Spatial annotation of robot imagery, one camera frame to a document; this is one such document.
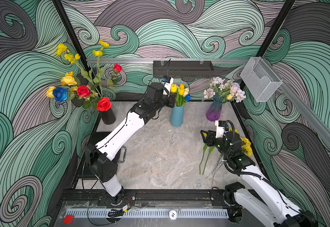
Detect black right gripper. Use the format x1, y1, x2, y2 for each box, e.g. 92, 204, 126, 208
200, 128, 231, 158

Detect yellow tulip single stem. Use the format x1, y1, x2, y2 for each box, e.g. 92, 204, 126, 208
199, 144, 208, 175

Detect teal ceramic vase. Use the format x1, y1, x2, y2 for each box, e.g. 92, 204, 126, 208
170, 106, 184, 127

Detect purple glass vase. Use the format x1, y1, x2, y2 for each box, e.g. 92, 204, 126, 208
206, 95, 224, 122

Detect yellow carnation flower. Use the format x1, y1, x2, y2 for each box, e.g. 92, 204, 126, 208
242, 145, 253, 157
241, 138, 251, 149

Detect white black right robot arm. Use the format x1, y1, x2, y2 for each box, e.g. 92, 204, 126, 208
201, 120, 318, 227

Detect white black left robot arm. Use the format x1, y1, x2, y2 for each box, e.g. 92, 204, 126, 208
85, 82, 177, 204

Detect black vase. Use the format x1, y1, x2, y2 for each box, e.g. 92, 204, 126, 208
100, 107, 116, 125

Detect colourful tulip bunch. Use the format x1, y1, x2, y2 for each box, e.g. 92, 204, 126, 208
170, 84, 191, 107

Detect pink lilac flower bunch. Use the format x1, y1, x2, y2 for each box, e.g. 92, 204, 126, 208
203, 77, 247, 103

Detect mixed rose bouquet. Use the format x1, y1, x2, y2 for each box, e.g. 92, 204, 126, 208
46, 40, 112, 112

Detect red small block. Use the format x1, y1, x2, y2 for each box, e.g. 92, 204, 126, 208
63, 215, 74, 224

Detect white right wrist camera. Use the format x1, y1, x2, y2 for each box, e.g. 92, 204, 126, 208
215, 120, 229, 138

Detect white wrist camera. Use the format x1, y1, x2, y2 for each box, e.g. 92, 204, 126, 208
215, 120, 229, 138
162, 76, 174, 96

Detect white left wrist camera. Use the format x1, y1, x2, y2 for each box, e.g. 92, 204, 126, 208
162, 76, 174, 96

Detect black wall tray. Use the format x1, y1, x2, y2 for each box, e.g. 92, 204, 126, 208
153, 59, 215, 81

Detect clear plastic wall bin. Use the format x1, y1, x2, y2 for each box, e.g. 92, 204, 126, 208
240, 57, 283, 102

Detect white slotted cable duct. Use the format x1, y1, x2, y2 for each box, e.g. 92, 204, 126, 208
65, 208, 228, 219

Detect black corner frame post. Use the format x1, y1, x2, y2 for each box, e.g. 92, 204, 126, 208
241, 1, 295, 89

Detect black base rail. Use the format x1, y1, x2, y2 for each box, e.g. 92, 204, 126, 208
54, 188, 288, 211

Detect black left corner post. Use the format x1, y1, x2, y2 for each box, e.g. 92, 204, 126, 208
52, 0, 90, 72

